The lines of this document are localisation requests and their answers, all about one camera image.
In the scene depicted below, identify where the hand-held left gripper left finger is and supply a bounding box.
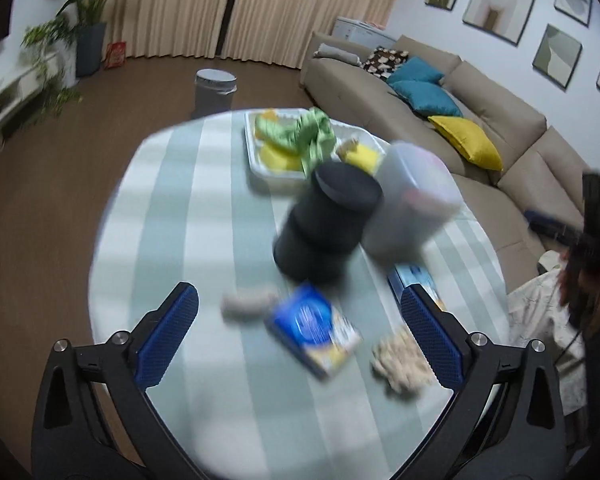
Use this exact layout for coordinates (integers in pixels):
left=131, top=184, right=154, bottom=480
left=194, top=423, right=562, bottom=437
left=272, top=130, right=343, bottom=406
left=30, top=281, right=201, bottom=480

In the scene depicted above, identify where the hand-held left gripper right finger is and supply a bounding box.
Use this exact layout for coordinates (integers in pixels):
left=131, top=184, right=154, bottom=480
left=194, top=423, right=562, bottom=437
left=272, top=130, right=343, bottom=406
left=400, top=283, right=567, bottom=480

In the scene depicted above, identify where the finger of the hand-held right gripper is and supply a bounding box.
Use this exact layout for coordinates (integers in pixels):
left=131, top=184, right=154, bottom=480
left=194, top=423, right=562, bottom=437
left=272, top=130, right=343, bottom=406
left=524, top=209, right=588, bottom=247

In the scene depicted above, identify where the beige looped loofah scrubber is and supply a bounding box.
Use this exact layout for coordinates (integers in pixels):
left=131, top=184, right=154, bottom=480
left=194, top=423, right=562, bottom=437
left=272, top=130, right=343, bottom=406
left=370, top=325, right=433, bottom=393

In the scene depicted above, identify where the blue and white tissue pack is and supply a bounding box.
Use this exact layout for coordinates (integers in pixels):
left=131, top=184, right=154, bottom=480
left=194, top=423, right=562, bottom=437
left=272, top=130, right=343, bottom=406
left=387, top=263, right=448, bottom=311

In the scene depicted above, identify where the rectangular beige loofah pad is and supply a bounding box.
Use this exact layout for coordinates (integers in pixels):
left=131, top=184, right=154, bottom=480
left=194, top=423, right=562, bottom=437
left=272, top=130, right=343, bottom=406
left=221, top=285, right=276, bottom=320

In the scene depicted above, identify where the blue and yellow tissue pack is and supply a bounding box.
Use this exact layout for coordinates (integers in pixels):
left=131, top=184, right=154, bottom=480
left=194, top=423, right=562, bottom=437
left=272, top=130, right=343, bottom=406
left=265, top=282, right=363, bottom=380

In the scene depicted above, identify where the white plastic tray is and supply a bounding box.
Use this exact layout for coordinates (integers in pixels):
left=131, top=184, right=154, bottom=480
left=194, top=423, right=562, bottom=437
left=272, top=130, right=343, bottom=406
left=244, top=107, right=388, bottom=181

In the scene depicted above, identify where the small yellow sponge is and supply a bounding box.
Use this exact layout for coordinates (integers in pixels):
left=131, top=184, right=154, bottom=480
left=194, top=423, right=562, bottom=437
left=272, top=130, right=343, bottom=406
left=345, top=141, right=385, bottom=171

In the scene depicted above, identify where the large yellow sponge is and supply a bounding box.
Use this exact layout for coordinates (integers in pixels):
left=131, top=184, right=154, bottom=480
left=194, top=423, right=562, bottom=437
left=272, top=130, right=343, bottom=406
left=260, top=142, right=303, bottom=172

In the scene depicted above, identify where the green cloth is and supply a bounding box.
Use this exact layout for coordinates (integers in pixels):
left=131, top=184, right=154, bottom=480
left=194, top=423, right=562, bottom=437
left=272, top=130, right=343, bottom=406
left=254, top=109, right=337, bottom=173

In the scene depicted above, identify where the beige leather sofa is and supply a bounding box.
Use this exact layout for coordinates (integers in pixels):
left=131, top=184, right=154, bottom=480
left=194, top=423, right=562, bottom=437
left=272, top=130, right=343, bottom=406
left=300, top=31, right=600, bottom=291

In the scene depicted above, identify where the floral white clothing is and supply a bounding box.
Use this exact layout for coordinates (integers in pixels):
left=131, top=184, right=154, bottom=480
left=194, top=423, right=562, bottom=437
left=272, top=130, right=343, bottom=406
left=507, top=250, right=600, bottom=416

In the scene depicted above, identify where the yellow pillow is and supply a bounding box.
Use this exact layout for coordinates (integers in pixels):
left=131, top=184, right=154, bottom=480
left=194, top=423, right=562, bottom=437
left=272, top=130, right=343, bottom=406
left=427, top=115, right=503, bottom=172

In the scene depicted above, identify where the translucent plastic container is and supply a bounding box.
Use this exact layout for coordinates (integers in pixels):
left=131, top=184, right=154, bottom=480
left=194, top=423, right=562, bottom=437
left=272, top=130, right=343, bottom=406
left=362, top=141, right=463, bottom=263

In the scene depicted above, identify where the black cylindrical container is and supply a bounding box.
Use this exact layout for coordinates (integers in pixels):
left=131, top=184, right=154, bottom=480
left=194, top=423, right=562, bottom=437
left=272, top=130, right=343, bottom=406
left=272, top=161, right=384, bottom=288

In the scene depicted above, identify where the green and grey framed picture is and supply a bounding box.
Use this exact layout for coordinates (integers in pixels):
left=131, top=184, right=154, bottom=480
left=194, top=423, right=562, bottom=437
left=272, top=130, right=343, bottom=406
left=532, top=24, right=583, bottom=92

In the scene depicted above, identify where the blue pillow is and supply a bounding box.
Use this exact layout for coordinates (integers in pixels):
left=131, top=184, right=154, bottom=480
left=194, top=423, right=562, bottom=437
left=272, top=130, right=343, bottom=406
left=391, top=80, right=463, bottom=118
left=386, top=56, right=445, bottom=86

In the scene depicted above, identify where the large arch framed picture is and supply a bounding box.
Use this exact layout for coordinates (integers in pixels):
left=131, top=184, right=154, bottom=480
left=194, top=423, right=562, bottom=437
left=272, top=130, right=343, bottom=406
left=462, top=0, right=541, bottom=47

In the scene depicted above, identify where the black and white patterned pillow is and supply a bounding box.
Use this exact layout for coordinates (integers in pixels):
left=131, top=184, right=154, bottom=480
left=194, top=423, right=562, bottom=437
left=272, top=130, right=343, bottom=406
left=361, top=46, right=410, bottom=81

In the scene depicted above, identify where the grey trash bin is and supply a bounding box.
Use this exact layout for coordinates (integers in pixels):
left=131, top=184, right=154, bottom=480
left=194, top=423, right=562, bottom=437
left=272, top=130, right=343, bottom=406
left=195, top=69, right=237, bottom=118

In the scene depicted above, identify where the white appliance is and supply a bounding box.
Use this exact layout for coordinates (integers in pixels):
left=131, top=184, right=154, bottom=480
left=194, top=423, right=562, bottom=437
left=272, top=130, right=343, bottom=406
left=334, top=16, right=397, bottom=46

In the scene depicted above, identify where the folded grey cloth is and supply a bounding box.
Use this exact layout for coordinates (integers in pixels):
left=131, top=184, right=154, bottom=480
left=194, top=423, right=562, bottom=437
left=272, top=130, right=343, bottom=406
left=314, top=42, right=362, bottom=66

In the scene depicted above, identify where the red paper bag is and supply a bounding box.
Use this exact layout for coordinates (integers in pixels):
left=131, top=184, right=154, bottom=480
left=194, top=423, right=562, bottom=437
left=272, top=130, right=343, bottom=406
left=104, top=41, right=127, bottom=70

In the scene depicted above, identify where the white television cabinet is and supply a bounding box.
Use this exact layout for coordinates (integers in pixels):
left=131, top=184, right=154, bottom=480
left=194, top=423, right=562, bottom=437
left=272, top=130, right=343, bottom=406
left=0, top=50, right=63, bottom=151

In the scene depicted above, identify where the dark grey plant pot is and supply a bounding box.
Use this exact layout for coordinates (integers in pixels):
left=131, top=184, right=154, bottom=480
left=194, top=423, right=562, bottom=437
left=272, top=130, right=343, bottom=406
left=75, top=22, right=107, bottom=78

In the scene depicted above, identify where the small bushy green plant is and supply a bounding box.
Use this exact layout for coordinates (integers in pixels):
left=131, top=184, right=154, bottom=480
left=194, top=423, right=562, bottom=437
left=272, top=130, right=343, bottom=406
left=22, top=12, right=83, bottom=116

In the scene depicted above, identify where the beige curtain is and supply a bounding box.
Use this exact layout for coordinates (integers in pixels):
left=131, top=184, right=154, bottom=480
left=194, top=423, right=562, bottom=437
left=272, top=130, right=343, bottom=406
left=222, top=0, right=410, bottom=68
left=97, top=0, right=243, bottom=58

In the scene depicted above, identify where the black cable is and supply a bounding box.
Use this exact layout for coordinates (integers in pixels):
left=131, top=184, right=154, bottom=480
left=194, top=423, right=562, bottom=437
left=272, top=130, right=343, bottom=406
left=552, top=325, right=586, bottom=367

